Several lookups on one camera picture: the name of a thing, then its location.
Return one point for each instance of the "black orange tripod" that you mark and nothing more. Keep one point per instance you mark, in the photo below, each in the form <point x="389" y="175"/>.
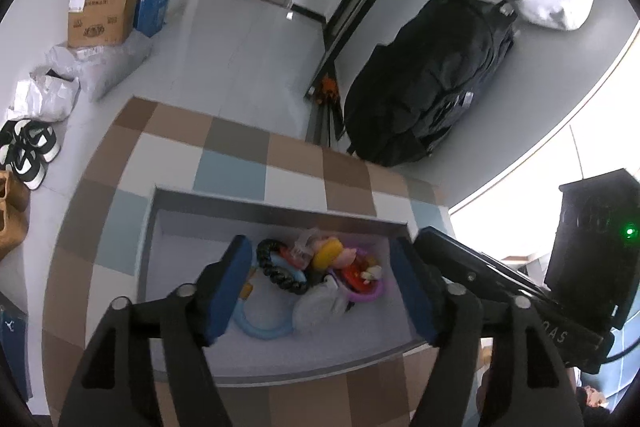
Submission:
<point x="327" y="89"/>

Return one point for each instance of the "clear plastic packet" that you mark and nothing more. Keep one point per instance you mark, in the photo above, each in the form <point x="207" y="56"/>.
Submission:
<point x="306" y="241"/>

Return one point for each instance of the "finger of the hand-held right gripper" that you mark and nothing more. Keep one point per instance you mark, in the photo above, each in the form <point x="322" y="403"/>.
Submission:
<point x="480" y="264"/>

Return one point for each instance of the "red round badge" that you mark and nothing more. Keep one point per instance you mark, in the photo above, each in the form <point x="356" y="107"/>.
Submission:
<point x="352" y="279"/>

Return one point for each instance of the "brown cardboard box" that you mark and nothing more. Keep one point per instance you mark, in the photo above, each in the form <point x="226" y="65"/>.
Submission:
<point x="100" y="22"/>

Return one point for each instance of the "black backpack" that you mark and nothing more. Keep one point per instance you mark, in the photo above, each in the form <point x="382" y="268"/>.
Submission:
<point x="425" y="97"/>

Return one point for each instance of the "small red clear trinket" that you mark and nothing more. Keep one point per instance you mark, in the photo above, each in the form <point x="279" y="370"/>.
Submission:
<point x="295" y="259"/>

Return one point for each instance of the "grey storage box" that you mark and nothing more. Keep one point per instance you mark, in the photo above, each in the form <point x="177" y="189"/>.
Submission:
<point x="280" y="357"/>

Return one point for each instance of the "brown paper bag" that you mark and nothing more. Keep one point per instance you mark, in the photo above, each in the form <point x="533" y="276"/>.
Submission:
<point x="12" y="227"/>

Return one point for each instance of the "dark blue bag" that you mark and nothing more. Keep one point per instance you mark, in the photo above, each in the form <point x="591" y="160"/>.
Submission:
<point x="15" y="347"/>

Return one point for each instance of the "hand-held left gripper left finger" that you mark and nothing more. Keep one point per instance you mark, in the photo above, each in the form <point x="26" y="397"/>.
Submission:
<point x="230" y="292"/>

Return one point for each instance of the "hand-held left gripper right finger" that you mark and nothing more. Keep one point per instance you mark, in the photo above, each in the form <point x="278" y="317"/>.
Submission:
<point x="412" y="292"/>

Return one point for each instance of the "silver crumpled bag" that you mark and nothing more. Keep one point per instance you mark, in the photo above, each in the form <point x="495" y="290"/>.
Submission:
<point x="50" y="99"/>

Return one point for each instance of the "grey plastic mailer bag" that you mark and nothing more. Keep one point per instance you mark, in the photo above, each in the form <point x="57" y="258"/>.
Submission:
<point x="110" y="67"/>

